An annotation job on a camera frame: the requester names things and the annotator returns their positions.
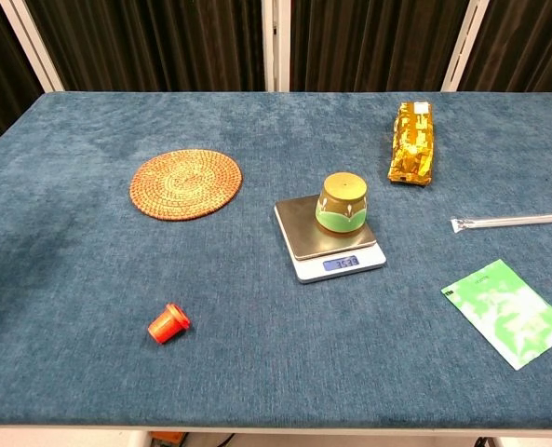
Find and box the small red plastic cap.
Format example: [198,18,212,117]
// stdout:
[147,303,192,345]

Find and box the gold foil snack package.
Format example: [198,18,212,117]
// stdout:
[386,101,434,186]

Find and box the yellow green small jar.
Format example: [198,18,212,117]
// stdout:
[315,171,369,236]

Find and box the round woven rattan coaster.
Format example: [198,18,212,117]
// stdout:
[128,148,244,223]

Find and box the white digital kitchen scale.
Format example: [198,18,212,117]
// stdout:
[274,194,387,285]

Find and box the white upright frame post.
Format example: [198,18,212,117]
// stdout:
[262,0,292,93]

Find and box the orange object under table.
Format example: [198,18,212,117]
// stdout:
[151,431,189,444]

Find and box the blue fabric table cover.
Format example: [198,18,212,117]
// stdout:
[0,91,552,427]

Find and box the white slanted frame post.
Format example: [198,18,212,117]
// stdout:
[441,0,486,93]
[0,0,65,93]

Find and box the green and white sachet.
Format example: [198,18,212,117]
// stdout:
[440,259,552,372]

